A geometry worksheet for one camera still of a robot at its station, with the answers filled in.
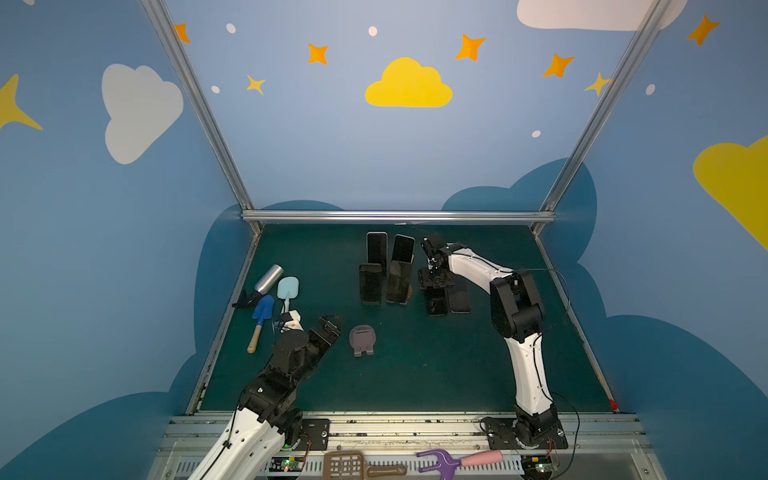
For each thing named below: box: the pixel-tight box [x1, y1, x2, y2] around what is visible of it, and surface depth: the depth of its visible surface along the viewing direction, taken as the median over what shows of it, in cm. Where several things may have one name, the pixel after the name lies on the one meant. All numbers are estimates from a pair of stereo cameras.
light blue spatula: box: [277, 276, 300, 314], surface depth 104 cm
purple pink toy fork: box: [416, 449, 504, 480], surface depth 72 cm
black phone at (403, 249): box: [392, 234, 416, 264], surface depth 102 cm
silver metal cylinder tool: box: [232, 264, 285, 308], surface depth 103 cm
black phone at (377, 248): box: [366, 231, 388, 269], surface depth 103 cm
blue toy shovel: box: [247, 295, 275, 353], surface depth 100 cm
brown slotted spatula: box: [323, 451, 408, 480], surface depth 72 cm
